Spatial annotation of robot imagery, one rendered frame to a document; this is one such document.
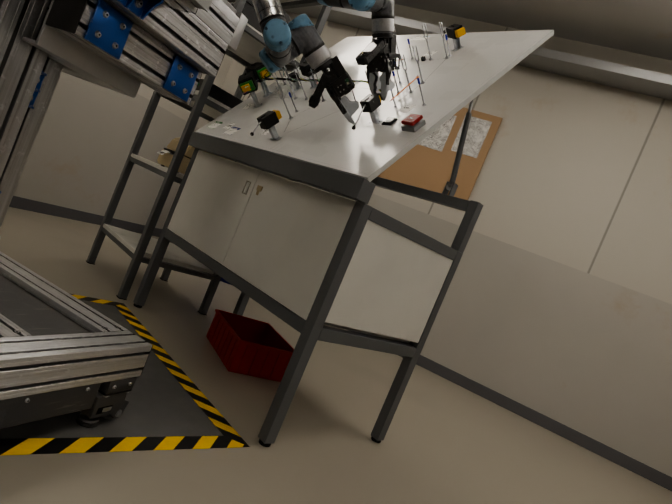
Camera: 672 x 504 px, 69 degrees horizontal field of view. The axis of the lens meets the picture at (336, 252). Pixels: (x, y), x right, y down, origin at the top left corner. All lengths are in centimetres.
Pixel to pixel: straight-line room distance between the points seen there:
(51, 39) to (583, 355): 344
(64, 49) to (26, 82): 11
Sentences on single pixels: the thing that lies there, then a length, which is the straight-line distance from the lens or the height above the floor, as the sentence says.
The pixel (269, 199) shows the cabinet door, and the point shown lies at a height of 71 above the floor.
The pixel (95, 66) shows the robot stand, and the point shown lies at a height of 82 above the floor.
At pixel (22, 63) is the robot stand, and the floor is 76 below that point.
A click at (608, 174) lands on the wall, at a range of 394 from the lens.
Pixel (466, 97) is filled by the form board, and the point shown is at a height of 127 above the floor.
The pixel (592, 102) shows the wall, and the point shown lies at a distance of 409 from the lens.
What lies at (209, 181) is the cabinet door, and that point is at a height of 68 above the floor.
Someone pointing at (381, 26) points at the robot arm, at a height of 136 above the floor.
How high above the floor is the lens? 68
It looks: 2 degrees down
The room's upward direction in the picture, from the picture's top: 23 degrees clockwise
